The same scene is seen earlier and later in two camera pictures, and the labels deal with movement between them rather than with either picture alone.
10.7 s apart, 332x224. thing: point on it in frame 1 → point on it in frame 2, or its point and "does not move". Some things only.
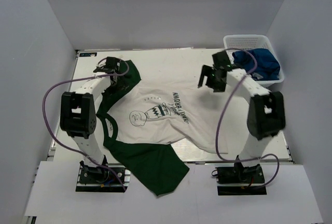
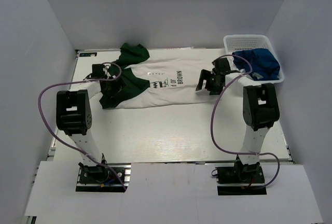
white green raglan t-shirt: [139, 119] → [166, 82]
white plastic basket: [234, 43] does not move
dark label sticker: [84, 54] does not move
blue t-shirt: [267, 68] does not move
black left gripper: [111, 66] → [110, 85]
